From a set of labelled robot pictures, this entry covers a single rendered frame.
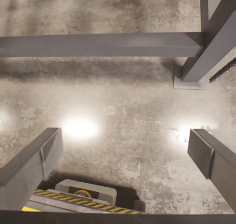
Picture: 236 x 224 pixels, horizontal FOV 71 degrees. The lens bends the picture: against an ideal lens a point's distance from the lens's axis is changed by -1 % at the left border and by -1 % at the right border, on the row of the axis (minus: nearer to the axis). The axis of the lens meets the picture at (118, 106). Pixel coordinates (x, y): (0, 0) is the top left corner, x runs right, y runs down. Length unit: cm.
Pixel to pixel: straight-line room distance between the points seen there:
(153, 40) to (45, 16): 83
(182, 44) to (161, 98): 35
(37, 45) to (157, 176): 76
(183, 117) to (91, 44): 55
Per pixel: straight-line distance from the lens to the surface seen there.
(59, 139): 16
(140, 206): 79
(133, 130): 85
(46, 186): 96
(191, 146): 17
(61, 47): 66
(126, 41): 60
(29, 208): 69
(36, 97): 106
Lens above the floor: 85
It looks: 78 degrees down
